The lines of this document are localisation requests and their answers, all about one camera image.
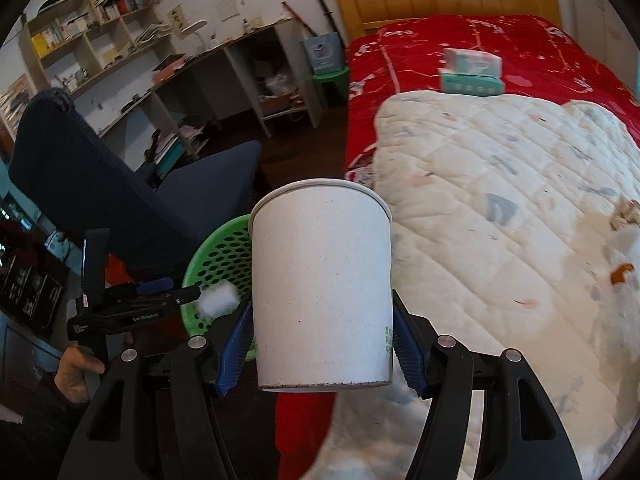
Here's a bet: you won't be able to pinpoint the white quilted blanket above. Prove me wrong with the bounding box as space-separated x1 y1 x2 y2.
310 91 640 480

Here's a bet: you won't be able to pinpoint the dark blue office chair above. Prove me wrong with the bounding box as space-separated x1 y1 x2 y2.
9 87 263 281

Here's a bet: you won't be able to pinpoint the clear plastic bags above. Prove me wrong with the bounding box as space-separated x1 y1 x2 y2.
257 72 301 106

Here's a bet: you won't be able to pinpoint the black long stick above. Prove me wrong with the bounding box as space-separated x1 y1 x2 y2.
312 0 341 36

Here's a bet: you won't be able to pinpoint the orange plastic stool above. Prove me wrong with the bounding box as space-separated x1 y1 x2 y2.
106 254 137 287

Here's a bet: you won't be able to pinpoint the person's left forearm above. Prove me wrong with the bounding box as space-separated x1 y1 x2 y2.
0 385 91 480

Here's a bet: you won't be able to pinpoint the red printed blanket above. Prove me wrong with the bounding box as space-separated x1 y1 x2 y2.
276 14 640 480

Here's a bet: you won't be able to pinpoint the red long stick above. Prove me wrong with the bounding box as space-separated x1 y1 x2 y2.
281 2 316 38

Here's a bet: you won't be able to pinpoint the stack of books and papers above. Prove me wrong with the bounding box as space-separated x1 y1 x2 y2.
145 125 211 166

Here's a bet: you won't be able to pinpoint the framed wall picture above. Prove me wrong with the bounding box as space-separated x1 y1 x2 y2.
0 74 36 126

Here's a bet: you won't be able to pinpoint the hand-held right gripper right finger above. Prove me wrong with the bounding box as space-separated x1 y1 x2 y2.
391 289 583 480

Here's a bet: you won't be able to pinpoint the white cotton wad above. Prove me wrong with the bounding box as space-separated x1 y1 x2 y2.
197 281 240 318

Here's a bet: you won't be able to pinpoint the person's left hand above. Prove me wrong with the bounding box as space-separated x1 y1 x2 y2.
54 347 107 406

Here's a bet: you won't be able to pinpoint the white tissue box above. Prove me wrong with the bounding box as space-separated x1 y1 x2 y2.
444 48 503 77

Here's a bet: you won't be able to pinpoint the white wall bookshelf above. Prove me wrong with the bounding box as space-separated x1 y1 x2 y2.
20 0 173 98

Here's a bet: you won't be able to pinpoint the teal tissue box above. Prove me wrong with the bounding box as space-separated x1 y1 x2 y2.
439 69 505 96

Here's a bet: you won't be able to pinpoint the orange snack wrapper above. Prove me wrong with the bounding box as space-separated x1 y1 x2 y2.
610 263 638 286

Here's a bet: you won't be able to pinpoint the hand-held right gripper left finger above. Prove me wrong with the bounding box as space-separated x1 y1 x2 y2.
59 300 256 480

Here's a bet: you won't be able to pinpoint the green plastic stool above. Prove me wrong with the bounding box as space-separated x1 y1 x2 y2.
312 66 351 108

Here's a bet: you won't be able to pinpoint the white wooden desk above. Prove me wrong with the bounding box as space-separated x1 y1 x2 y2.
97 17 323 161

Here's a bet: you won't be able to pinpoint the black printed box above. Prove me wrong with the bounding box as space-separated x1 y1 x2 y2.
0 255 71 336

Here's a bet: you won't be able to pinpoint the white desk lamp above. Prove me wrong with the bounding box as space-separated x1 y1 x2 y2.
179 20 216 53

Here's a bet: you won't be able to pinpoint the white paper cup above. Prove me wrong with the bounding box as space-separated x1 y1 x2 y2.
248 178 393 393

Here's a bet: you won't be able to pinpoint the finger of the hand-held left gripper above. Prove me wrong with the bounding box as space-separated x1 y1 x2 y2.
128 286 203 313
105 277 174 302

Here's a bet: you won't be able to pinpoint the green plastic perforated basket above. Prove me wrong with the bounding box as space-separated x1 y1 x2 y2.
181 214 258 361

